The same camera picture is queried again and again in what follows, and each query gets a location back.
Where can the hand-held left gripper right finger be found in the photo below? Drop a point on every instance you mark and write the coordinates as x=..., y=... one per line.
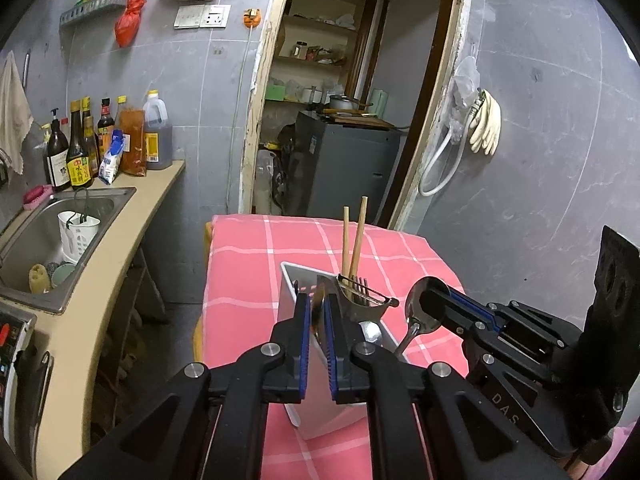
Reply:
x=331, y=350

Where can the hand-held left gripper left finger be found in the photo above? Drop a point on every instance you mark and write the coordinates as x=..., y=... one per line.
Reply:
x=301, y=345

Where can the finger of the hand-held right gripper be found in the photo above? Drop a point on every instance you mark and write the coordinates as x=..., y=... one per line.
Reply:
x=440, y=306
x=475, y=307

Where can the large steel spoon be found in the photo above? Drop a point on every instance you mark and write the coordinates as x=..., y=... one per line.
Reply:
x=415, y=310

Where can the white utensil holder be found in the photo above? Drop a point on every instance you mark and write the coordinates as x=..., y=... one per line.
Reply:
x=320, y=417

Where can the steel fork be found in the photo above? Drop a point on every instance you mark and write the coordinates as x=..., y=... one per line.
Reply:
x=359, y=285

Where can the wooden chopstick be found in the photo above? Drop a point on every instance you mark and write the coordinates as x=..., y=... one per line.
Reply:
x=346, y=240
x=359, y=240

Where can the pink checked tablecloth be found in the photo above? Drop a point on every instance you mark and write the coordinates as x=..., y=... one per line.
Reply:
x=240, y=280

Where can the grey washing machine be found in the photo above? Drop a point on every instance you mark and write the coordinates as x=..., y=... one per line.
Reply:
x=345, y=165

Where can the cream rubber gloves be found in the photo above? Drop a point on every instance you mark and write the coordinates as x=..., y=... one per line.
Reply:
x=487, y=122

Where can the wooden cutting board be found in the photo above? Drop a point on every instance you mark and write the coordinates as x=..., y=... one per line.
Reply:
x=362, y=121

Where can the beige kitchen counter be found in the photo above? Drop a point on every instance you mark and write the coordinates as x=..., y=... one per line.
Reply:
x=125, y=240

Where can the pale green carton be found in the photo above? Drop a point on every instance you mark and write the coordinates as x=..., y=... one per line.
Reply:
x=378, y=102

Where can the steel cooking pot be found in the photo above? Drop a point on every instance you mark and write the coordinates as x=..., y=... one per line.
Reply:
x=345, y=102

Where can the clear hanging plastic bag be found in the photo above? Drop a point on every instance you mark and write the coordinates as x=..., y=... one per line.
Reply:
x=465, y=82

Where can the white plastic drainer cup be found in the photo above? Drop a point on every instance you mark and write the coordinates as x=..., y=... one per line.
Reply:
x=77, y=237

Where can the green box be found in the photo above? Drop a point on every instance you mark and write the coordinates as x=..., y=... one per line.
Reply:
x=274, y=93

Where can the large dark oil jug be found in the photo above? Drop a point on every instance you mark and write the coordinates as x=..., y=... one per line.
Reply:
x=157, y=135

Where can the blue white packet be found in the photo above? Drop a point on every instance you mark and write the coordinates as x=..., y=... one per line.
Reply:
x=111, y=160

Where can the yellow loofah sponge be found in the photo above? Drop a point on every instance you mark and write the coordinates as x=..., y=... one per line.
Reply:
x=39, y=279

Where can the steel kitchen sink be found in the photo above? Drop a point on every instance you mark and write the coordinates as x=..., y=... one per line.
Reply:
x=40, y=240

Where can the soy sauce bottle yellow label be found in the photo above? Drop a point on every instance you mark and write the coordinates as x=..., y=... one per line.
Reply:
x=79, y=160

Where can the dark sauce bottle gold cap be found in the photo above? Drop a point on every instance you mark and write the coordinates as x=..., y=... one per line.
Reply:
x=91, y=140

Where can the dark sauce bottle red label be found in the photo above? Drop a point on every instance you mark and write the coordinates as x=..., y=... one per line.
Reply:
x=105, y=125

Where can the yellow cap bottle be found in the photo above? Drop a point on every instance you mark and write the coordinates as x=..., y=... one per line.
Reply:
x=121, y=107

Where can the wooden pantry shelves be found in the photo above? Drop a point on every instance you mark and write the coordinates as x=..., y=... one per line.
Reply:
x=320, y=30

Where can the pink scrub brush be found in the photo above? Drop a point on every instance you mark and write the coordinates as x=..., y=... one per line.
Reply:
x=37, y=195

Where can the dark pump sauce bottle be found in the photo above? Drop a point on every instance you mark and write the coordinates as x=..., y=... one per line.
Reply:
x=56, y=160

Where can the red plastic bag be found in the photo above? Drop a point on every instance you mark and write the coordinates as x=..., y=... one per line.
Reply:
x=130, y=22

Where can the beige hanging towel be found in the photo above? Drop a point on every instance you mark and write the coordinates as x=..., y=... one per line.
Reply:
x=12, y=110

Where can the wooden door frame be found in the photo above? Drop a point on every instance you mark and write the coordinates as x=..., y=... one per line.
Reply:
x=257, y=110

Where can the orange wall plug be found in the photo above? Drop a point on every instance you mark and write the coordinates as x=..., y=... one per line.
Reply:
x=252, y=17

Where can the wall switch plate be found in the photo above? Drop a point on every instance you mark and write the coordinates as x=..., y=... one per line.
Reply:
x=202, y=16

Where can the grey wall rack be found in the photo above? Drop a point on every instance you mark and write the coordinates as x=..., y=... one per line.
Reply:
x=92, y=7

